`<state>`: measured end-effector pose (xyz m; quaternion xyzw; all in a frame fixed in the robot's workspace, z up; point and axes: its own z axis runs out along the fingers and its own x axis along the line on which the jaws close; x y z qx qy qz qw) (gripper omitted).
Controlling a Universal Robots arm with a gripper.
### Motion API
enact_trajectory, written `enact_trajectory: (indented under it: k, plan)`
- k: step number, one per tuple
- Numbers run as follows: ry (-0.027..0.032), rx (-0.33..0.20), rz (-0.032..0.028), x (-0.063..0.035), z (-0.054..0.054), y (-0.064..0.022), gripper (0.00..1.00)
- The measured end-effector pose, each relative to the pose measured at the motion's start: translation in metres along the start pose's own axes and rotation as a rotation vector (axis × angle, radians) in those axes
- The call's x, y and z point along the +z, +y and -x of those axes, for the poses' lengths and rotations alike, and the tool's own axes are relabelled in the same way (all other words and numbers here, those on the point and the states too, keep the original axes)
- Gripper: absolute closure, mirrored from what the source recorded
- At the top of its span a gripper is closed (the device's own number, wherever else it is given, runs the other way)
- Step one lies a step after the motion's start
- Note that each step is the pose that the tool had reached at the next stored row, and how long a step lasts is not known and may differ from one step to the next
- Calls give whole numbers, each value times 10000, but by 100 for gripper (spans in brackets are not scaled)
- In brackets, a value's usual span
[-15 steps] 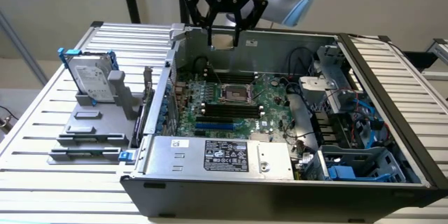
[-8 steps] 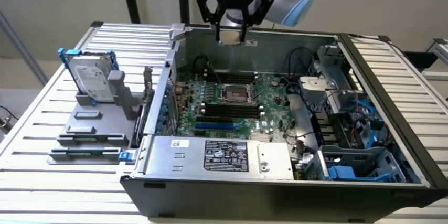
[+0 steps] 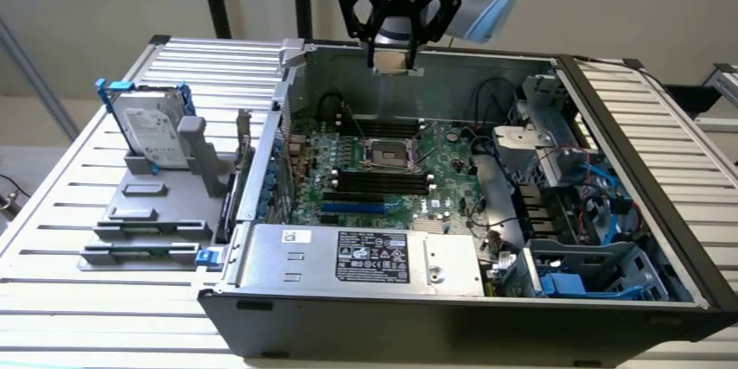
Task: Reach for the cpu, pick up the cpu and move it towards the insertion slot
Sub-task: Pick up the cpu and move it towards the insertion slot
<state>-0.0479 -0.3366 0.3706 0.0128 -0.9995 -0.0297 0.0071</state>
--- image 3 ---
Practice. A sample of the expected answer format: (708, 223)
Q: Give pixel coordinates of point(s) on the neighbouring slatted metal table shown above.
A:
(721, 97)

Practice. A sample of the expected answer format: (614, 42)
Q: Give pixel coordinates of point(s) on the grey plastic disk bay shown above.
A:
(588, 269)

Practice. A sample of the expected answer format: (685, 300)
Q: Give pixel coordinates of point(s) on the short black expansion slot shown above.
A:
(333, 218)

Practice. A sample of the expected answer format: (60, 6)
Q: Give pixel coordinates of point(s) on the aluminium frame bar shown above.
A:
(35, 79)

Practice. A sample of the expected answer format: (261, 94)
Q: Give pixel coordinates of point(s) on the square silver CPU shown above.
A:
(393, 62)

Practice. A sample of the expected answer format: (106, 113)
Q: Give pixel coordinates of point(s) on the blue case latch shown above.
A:
(209, 256)

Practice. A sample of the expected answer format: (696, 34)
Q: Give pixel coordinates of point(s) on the round coin battery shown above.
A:
(453, 136)

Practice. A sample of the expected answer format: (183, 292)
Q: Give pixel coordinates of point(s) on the grey case hinge bracket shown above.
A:
(291, 51)

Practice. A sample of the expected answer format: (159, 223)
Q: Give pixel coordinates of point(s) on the silver chipset heatsink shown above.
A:
(430, 227)

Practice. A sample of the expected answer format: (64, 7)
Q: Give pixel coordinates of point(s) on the black open PC case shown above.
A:
(403, 330)

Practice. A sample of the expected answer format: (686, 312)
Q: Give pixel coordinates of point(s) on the grey plastic parts rack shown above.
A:
(150, 209)

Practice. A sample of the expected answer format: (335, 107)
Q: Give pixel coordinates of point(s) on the metal drive cage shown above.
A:
(548, 140)

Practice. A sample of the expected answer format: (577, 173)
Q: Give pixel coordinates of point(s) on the CPU socket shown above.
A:
(389, 154)

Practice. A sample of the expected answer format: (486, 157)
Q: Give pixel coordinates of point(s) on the graphics card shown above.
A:
(237, 179)

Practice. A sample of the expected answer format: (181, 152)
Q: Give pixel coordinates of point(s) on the green RAM stick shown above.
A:
(138, 252)
(147, 228)

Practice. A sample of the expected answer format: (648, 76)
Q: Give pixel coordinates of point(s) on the black RAM slot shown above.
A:
(381, 126)
(379, 131)
(381, 122)
(383, 172)
(383, 189)
(383, 178)
(383, 183)
(378, 135)

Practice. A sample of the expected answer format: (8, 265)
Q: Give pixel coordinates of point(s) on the silver power supply unit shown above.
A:
(323, 261)

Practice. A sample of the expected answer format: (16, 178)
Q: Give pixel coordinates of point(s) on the long black expansion slot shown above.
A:
(353, 197)

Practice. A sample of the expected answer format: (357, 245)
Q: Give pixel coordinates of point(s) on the blue expansion slot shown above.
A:
(353, 208)

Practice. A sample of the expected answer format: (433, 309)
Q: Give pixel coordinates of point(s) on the thin metal locking lever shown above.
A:
(426, 155)
(361, 129)

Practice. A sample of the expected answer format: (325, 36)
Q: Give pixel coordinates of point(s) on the green motherboard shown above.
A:
(450, 179)

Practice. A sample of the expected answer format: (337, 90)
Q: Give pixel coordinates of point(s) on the silver air duct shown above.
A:
(496, 192)

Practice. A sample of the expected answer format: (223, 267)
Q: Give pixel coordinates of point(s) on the hard disk with blue bracket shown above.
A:
(150, 127)

